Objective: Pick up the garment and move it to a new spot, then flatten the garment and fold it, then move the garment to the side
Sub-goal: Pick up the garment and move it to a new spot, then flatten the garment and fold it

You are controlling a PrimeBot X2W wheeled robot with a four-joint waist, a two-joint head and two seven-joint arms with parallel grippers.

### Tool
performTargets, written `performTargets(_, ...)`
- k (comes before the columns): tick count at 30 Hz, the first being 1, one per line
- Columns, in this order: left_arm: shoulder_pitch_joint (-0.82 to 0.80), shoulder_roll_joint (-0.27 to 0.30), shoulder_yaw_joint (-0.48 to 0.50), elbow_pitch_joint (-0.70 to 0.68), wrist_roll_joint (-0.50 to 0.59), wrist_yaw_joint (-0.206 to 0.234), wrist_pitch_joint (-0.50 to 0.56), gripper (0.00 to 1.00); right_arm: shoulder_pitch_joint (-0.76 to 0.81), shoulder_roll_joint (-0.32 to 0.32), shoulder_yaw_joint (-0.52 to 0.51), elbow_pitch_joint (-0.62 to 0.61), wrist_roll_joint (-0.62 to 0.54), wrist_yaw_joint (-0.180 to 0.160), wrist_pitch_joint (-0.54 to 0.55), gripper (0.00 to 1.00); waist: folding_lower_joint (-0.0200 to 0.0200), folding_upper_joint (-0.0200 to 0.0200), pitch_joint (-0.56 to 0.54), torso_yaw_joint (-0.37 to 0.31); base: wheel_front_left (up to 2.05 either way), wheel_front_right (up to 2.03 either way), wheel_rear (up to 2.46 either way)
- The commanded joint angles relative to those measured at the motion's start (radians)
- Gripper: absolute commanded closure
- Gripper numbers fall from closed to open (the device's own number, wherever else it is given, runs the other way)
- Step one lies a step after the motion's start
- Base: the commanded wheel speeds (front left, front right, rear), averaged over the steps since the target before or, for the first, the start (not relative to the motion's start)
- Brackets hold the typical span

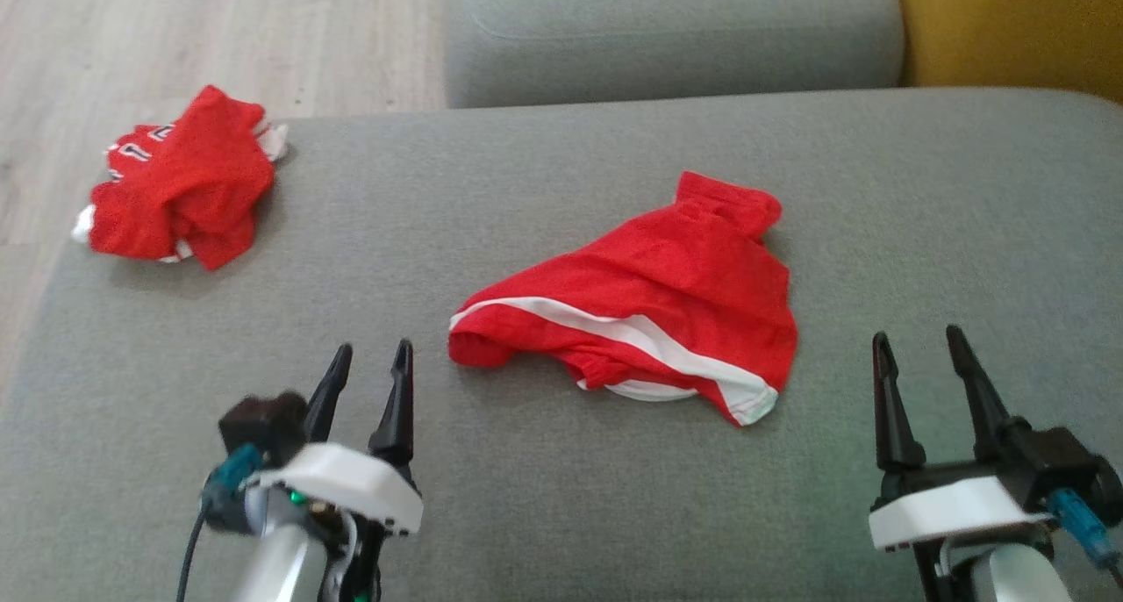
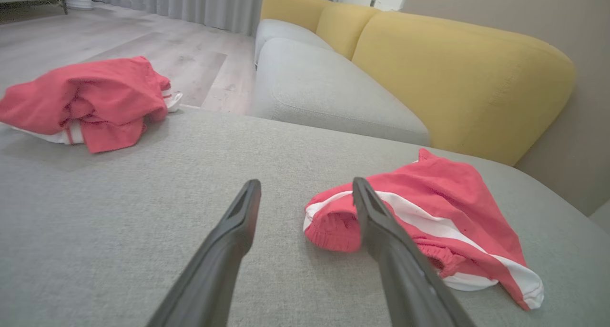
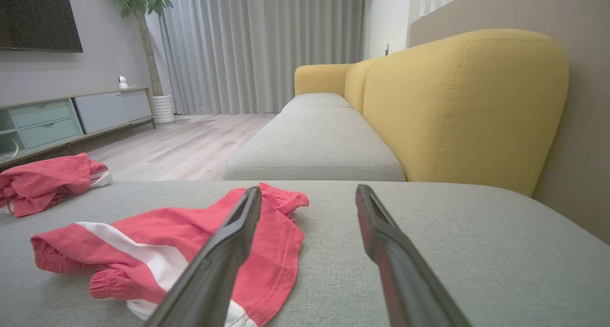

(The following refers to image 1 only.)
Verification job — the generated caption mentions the yellow cushion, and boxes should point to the yellow cushion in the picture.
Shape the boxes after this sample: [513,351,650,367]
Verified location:
[891,0,1123,107]

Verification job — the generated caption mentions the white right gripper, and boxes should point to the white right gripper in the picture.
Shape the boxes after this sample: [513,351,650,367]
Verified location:
[869,325,1054,552]

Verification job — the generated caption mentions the left cable with teal plug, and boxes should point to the left cable with teal plug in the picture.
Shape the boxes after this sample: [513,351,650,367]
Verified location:
[175,444,264,602]

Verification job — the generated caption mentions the right cable with teal plug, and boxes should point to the right cable with teal plug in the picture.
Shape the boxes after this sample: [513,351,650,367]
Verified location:
[1048,488,1123,585]

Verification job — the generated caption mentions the cable with teal plug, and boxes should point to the cable with teal plug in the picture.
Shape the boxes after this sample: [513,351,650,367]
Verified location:
[1048,488,1123,585]
[175,444,264,602]

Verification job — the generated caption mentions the grey sofa seat cushion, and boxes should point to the grey sofa seat cushion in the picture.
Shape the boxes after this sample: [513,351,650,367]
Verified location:
[0,89,1123,602]

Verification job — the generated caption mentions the red shorts with white stripe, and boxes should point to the red shorts with white stripe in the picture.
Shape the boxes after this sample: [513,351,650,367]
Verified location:
[447,170,799,427]

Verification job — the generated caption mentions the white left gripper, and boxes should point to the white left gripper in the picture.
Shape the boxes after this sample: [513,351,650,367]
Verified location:
[246,339,424,537]

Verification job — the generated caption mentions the red basketball jersey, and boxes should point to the red basketball jersey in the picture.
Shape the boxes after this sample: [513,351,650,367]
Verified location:
[72,84,289,271]

